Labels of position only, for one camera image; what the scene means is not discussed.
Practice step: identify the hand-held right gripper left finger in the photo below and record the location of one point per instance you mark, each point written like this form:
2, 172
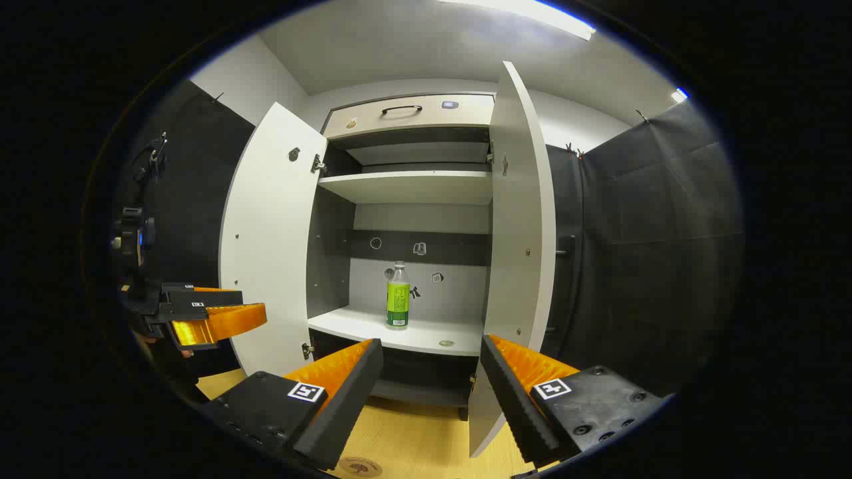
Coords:
346, 406

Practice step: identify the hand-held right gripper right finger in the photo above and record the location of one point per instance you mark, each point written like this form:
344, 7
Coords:
512, 399

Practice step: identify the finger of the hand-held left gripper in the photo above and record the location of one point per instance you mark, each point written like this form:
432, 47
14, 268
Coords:
213, 301
219, 324

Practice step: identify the round brown coaster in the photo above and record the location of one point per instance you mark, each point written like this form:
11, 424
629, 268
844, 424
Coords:
359, 467

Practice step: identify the white cabinet door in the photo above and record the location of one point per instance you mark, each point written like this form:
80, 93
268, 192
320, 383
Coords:
526, 199
266, 233

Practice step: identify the clear bottle with green label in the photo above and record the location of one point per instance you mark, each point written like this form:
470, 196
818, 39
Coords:
398, 296

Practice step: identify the beige cabinet drawer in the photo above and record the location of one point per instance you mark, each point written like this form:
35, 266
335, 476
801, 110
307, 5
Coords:
432, 118

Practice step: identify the ceiling light strip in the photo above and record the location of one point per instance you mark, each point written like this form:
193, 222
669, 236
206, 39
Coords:
679, 95

